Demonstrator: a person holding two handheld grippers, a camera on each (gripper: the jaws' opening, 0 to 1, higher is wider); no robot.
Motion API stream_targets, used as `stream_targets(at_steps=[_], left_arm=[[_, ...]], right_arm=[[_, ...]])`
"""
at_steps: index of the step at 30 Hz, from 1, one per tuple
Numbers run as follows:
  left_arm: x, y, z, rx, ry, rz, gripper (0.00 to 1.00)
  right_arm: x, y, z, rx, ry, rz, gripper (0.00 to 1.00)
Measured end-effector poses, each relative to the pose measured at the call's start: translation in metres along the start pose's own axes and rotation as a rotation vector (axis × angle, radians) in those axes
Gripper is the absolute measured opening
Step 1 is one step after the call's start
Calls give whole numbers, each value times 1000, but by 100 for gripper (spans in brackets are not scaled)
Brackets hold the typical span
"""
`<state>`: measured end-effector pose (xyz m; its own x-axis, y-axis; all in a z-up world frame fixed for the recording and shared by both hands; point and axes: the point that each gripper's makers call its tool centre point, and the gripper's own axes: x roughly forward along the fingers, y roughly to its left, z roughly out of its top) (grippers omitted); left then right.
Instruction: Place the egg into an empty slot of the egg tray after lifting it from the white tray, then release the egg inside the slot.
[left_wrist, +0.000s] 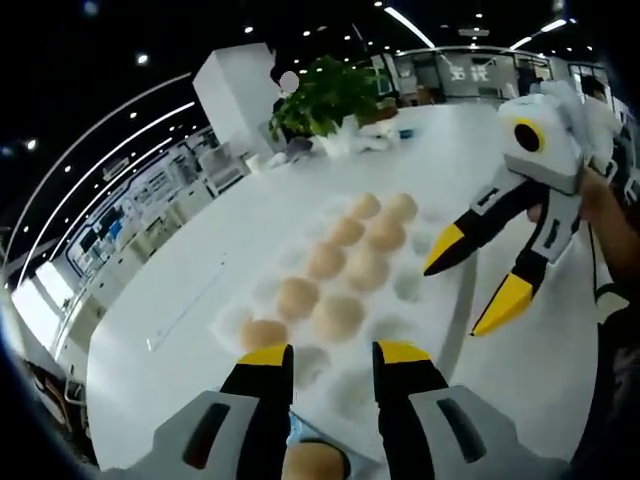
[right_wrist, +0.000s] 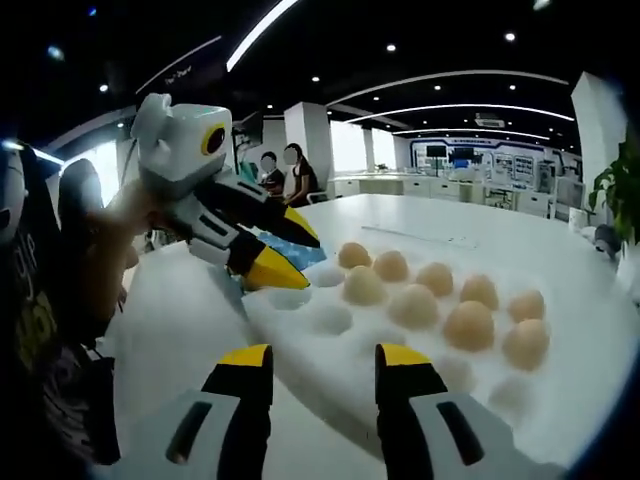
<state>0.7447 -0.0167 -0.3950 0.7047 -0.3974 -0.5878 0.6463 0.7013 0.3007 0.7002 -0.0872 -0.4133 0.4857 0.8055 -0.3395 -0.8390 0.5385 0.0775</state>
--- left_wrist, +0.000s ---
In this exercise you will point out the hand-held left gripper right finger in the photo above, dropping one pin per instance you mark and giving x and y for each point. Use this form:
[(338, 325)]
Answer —
[(405, 410)]

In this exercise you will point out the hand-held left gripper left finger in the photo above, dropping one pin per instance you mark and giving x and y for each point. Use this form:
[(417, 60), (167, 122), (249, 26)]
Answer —
[(260, 410)]

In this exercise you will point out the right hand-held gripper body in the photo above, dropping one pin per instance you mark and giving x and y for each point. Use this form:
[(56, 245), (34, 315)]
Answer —
[(555, 150)]

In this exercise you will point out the blue egg tray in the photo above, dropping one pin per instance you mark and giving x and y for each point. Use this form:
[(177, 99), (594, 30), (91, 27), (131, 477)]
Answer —
[(302, 430)]

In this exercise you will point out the single brown egg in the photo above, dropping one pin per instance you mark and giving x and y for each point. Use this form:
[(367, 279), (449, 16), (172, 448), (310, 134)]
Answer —
[(312, 462)]

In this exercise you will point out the cluster of brown eggs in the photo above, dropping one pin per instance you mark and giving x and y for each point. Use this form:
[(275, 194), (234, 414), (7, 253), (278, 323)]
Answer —
[(337, 320)]

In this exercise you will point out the white foam tray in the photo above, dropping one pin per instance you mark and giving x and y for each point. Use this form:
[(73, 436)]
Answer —
[(425, 235)]

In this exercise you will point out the person's right hand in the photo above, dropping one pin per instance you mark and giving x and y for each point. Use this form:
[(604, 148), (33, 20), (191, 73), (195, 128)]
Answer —
[(597, 200)]

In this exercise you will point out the small blue object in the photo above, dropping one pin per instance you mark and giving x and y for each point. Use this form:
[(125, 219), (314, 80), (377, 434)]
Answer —
[(408, 134)]

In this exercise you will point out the white table socket strip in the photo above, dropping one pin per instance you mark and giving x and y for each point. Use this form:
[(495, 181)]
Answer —
[(185, 304)]

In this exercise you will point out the white paper bundle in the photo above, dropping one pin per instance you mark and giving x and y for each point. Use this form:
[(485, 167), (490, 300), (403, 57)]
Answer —
[(375, 142)]

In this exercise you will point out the black printed t-shirt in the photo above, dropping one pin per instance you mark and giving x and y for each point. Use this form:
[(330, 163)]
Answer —
[(620, 380)]

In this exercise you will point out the grey bag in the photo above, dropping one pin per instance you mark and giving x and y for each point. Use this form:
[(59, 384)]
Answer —
[(300, 146)]

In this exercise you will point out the potted green plant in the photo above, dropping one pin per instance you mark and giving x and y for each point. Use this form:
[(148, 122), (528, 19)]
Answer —
[(325, 100)]

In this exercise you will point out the white paper cup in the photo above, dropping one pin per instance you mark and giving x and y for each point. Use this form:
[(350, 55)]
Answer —
[(253, 163)]

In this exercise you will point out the row of white cabinets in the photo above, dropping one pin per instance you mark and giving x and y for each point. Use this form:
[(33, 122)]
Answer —
[(150, 200)]

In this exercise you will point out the white mesh chair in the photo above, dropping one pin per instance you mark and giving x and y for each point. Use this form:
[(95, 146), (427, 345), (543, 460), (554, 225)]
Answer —
[(222, 167)]

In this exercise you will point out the ceiling air conditioner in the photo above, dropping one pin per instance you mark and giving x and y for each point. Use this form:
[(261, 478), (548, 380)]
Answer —
[(116, 167)]

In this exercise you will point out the white square pillar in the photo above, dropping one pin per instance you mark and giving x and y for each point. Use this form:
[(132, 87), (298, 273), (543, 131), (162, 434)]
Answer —
[(230, 90)]

